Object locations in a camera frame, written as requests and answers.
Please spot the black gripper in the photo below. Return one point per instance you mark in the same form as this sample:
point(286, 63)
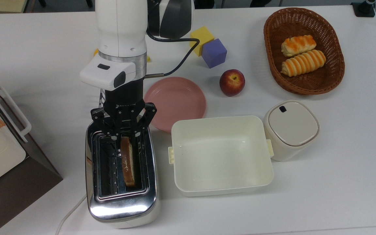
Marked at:
point(124, 101)

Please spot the brown bread slice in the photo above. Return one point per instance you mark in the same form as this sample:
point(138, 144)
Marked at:
point(127, 163)

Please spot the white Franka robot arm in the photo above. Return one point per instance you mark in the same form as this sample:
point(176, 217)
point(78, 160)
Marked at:
point(119, 26)

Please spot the pink plate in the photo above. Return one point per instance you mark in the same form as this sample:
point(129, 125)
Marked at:
point(178, 101)

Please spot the long striped bread roll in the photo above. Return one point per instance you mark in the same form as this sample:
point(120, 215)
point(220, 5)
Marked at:
point(302, 63)

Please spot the short orange glazed bread roll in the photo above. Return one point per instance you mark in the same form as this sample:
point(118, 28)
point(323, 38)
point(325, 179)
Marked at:
point(297, 45)

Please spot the cream and chrome toaster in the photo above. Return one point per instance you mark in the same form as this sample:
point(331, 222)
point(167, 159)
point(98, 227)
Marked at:
point(122, 209)

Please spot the white plastic container box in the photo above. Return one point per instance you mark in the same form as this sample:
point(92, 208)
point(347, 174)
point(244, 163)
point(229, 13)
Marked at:
point(220, 153)

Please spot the purple cube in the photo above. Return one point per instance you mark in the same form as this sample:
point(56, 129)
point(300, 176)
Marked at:
point(214, 54)

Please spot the red apple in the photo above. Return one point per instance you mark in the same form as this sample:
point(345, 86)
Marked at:
point(232, 83)

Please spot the yellow cube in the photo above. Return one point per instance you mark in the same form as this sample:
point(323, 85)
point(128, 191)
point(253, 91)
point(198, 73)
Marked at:
point(202, 34)

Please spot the light wooden furniture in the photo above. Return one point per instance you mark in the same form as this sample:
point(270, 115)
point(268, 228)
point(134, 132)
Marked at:
point(2, 5)

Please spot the small white lidded bin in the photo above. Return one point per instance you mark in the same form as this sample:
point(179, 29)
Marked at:
point(292, 127)

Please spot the brown wicker basket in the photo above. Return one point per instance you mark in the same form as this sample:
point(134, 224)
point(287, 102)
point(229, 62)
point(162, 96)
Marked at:
point(333, 75)

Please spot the black camera stand pole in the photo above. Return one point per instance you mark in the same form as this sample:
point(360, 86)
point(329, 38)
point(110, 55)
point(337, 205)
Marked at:
point(363, 8)

